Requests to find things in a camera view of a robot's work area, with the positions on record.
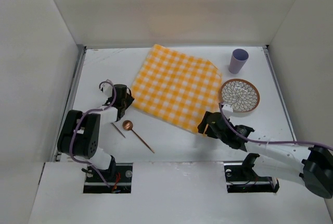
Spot floral patterned ceramic plate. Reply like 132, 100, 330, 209
220, 79, 260, 113

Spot yellow white checkered cloth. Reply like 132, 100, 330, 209
131, 44, 223, 133

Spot lilac plastic cup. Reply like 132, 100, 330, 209
228, 48, 249, 74

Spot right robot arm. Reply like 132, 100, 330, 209
197, 112, 332, 199

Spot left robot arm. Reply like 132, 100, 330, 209
57, 80, 134, 184

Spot copper spoon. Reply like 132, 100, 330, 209
122, 120, 155, 153

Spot metal fork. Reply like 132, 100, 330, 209
111, 122, 126, 138

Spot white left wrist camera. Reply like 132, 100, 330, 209
99, 80, 113, 97

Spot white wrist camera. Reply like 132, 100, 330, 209
99, 80, 113, 97
220, 104, 234, 118

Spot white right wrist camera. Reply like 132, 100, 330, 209
220, 104, 234, 118

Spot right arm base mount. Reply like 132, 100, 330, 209
224, 163, 279, 193

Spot left aluminium table rail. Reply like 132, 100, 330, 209
50, 44, 86, 162

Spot aluminium table rail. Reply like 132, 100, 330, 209
50, 44, 86, 162
263, 45, 297, 141

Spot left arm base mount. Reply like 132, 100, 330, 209
82, 163, 133, 194

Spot right aluminium table rail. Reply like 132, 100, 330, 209
263, 45, 297, 141

